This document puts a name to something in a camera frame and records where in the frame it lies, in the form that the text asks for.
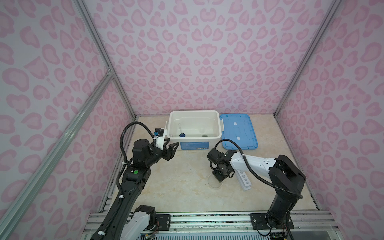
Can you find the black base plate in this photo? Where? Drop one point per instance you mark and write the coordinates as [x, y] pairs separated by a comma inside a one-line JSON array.
[[264, 221], [144, 221]]

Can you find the white test tube rack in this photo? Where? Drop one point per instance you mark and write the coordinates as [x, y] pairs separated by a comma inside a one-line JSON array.
[[243, 179]]

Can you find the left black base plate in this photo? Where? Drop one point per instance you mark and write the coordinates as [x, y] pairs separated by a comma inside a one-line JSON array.
[[144, 221]]

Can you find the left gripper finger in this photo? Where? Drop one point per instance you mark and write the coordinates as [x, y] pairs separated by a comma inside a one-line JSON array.
[[168, 154], [172, 146]]

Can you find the blue plastic bin lid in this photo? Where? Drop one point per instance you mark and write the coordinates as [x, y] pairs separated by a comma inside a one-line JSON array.
[[239, 129]]

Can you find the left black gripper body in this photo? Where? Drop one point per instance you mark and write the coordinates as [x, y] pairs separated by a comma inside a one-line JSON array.
[[156, 155]]

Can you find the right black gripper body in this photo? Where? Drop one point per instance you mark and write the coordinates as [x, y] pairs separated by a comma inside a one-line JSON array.
[[220, 169]]

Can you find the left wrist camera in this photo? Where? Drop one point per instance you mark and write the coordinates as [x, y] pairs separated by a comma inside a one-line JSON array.
[[159, 137]]

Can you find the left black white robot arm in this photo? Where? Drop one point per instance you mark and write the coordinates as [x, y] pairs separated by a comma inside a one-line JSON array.
[[134, 180]]

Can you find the clear petri dish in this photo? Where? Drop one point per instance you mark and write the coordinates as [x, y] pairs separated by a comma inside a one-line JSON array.
[[213, 182]]

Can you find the blue base graduated cylinder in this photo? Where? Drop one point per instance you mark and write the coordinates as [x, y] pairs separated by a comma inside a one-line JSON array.
[[182, 133]]

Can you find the white plastic storage bin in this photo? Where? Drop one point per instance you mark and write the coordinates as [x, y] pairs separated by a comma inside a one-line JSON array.
[[192, 122]]

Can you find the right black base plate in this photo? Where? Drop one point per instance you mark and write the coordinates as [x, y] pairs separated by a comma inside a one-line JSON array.
[[264, 221]]

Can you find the aluminium mounting rail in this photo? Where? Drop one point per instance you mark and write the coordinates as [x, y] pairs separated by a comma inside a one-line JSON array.
[[303, 225]]

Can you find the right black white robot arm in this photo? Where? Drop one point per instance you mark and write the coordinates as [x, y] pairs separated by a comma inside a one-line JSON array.
[[279, 173]]

